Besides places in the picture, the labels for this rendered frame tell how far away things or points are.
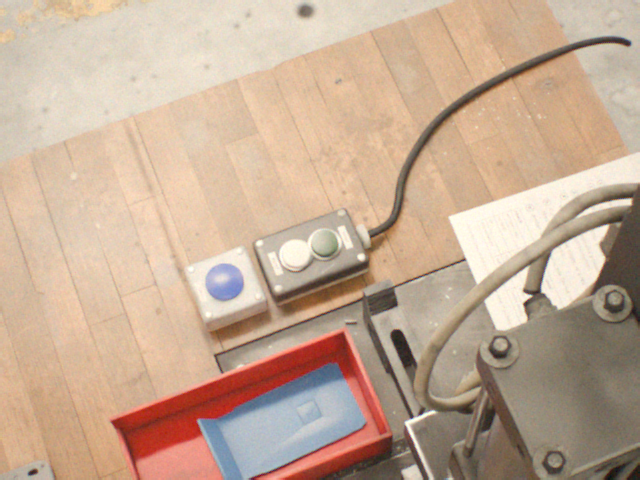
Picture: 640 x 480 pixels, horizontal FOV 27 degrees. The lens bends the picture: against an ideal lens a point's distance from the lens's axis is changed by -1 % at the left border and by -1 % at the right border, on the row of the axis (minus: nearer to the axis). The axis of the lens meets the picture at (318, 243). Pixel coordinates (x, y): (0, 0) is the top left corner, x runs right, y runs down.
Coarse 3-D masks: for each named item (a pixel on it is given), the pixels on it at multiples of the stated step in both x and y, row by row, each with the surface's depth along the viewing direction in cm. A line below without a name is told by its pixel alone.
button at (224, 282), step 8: (224, 264) 139; (208, 272) 139; (216, 272) 139; (224, 272) 139; (232, 272) 138; (240, 272) 139; (208, 280) 138; (216, 280) 138; (224, 280) 138; (232, 280) 138; (240, 280) 138; (208, 288) 138; (216, 288) 138; (224, 288) 138; (232, 288) 138; (240, 288) 138; (216, 296) 138; (224, 296) 138; (232, 296) 138
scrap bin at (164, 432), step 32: (288, 352) 133; (320, 352) 136; (352, 352) 133; (224, 384) 134; (256, 384) 137; (352, 384) 137; (128, 416) 131; (160, 416) 135; (192, 416) 136; (384, 416) 130; (128, 448) 134; (160, 448) 135; (192, 448) 135; (320, 448) 134; (352, 448) 129; (384, 448) 133
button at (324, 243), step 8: (320, 232) 140; (328, 232) 140; (312, 240) 140; (320, 240) 140; (328, 240) 140; (336, 240) 139; (312, 248) 139; (320, 248) 139; (328, 248) 139; (336, 248) 139; (320, 256) 139; (328, 256) 139
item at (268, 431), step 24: (312, 384) 137; (336, 384) 136; (264, 408) 136; (288, 408) 136; (336, 408) 136; (216, 432) 134; (240, 432) 135; (264, 432) 135; (288, 432) 135; (312, 432) 135; (336, 432) 135; (216, 456) 131; (240, 456) 134; (264, 456) 134; (288, 456) 134
